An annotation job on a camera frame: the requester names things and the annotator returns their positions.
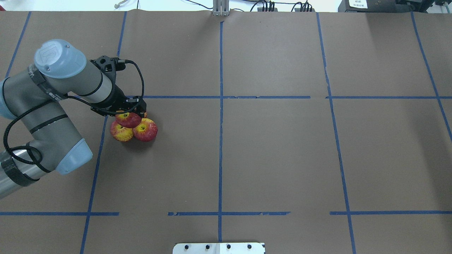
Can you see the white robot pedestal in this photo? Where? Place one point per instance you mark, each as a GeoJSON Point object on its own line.
{"type": "Point", "coordinates": [220, 248]}

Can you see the front red yellow apple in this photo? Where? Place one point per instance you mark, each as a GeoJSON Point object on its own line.
{"type": "Point", "coordinates": [146, 131]}

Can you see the aluminium frame post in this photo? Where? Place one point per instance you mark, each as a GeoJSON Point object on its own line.
{"type": "Point", "coordinates": [221, 8]}

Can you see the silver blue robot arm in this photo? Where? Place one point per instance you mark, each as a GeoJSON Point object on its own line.
{"type": "Point", "coordinates": [41, 138]}

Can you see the black computer box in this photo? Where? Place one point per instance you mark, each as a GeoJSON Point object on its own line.
{"type": "Point", "coordinates": [368, 6]}

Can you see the back red yellow apple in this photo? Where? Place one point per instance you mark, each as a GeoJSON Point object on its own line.
{"type": "Point", "coordinates": [120, 133]}

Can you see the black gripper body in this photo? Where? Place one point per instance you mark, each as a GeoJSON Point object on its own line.
{"type": "Point", "coordinates": [115, 99]}

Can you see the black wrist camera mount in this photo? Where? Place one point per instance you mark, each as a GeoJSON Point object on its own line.
{"type": "Point", "coordinates": [109, 65]}

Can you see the lone red yellow apple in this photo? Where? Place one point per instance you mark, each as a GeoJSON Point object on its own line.
{"type": "Point", "coordinates": [128, 120]}

